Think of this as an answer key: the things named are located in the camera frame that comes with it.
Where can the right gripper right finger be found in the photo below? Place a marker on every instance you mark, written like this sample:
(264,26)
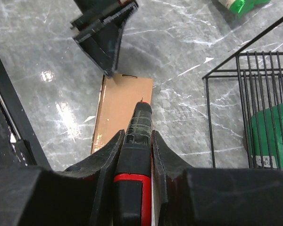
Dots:
(172,204)

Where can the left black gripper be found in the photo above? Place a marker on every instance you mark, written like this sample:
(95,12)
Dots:
(100,29)

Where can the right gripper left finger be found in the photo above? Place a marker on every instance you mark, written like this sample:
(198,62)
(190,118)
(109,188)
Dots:
(98,171)

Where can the red black utility knife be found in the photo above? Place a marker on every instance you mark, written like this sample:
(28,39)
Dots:
(132,180)

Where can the brown cardboard express box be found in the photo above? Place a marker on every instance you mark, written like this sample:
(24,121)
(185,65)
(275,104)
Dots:
(117,100)

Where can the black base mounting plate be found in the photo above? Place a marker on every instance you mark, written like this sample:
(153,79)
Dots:
(19,145)

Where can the green white chips bag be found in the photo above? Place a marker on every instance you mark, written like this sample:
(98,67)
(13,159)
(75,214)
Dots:
(240,7)

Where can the black wire rack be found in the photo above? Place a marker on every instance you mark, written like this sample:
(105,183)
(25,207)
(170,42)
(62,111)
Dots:
(259,76)

